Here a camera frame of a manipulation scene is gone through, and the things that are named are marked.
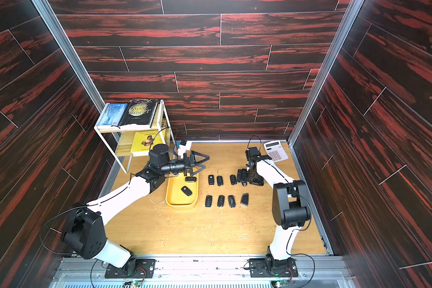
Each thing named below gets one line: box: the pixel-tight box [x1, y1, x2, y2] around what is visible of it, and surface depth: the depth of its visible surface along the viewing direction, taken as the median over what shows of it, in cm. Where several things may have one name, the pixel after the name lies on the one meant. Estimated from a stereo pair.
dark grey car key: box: [240, 192, 249, 207], surface depth 95 cm
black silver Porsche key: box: [184, 176, 197, 183], surface depth 103 cm
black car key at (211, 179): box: [208, 174, 215, 186], surface depth 103 cm
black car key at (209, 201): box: [205, 195, 213, 207], surface depth 95 cm
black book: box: [118, 99, 159, 128], surface depth 88 cm
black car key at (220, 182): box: [216, 175, 224, 186], surface depth 103 cm
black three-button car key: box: [217, 194, 225, 207], surface depth 95 cm
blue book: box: [97, 103, 129, 126], surface depth 88 cm
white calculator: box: [264, 140, 289, 163], surface depth 117 cm
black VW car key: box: [181, 186, 193, 197], surface depth 98 cm
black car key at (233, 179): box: [229, 174, 237, 186], surface depth 103 cm
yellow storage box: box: [165, 169, 199, 209], surface depth 97 cm
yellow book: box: [130, 129, 165, 153], surface depth 98 cm
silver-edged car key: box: [228, 195, 236, 208], surface depth 94 cm
